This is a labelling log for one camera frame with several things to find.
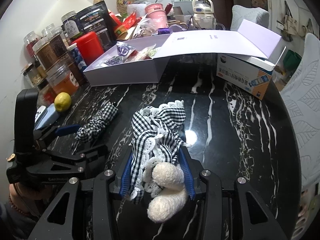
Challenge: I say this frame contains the checkered lace cloth with socks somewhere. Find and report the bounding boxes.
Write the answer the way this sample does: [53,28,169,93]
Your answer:
[129,100,188,223]

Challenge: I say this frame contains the woven round trivet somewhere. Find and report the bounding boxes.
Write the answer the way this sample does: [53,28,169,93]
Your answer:
[116,0,136,16]

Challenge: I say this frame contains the grey quilted chair far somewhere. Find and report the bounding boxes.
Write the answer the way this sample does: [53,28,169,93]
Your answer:
[230,5,269,31]

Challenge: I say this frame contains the dark lidded jar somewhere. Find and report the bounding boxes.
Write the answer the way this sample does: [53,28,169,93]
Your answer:
[61,10,82,40]

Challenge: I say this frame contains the cream electric kettle jug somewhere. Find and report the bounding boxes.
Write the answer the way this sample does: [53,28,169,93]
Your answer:
[192,0,216,30]

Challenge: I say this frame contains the blue white tube bottle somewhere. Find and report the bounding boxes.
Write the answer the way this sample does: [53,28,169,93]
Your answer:
[67,43,87,73]

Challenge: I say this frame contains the orange liquid jar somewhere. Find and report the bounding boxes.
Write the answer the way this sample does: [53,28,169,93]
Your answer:
[47,64,79,96]

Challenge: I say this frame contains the black printed pouch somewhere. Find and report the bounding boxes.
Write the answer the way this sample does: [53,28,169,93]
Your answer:
[76,1,117,51]

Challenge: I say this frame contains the checkered scrunchie cloth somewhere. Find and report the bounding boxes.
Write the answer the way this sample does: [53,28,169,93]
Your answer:
[75,102,118,143]

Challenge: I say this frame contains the pink stacked cups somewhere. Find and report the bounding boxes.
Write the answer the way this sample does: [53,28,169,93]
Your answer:
[145,3,168,29]

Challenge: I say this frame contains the grey quilted chair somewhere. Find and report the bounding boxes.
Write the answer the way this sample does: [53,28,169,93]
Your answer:
[230,5,269,31]
[280,33,320,191]

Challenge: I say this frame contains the yellow lemon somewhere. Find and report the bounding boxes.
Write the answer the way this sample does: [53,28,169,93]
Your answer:
[54,92,72,113]

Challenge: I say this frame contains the white blue medicine box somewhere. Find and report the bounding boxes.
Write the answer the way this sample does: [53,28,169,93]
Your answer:
[216,54,275,100]

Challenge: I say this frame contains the red plastic canister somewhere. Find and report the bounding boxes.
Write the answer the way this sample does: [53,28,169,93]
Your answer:
[72,32,104,66]

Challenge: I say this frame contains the person's left hand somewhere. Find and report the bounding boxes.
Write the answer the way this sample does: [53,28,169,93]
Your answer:
[9,183,53,218]

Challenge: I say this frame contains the brown spice jar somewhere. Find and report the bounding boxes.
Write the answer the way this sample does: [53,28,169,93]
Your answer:
[33,37,58,71]

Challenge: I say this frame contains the red contents jar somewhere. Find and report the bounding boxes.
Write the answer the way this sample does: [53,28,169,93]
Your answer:
[23,31,41,57]

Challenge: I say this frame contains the white foam board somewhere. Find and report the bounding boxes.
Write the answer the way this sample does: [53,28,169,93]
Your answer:
[35,0,92,34]

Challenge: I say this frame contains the red foil snack bag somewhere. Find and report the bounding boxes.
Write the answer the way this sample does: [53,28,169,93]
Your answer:
[123,11,137,30]

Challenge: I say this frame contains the purple silver foil packet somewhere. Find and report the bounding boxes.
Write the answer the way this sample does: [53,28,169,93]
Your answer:
[117,41,138,62]

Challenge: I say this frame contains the lavender open gift box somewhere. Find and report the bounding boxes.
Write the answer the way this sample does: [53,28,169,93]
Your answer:
[84,20,281,86]

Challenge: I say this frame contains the grey quilted chair near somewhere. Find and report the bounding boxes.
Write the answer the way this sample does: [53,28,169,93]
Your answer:
[280,33,320,191]

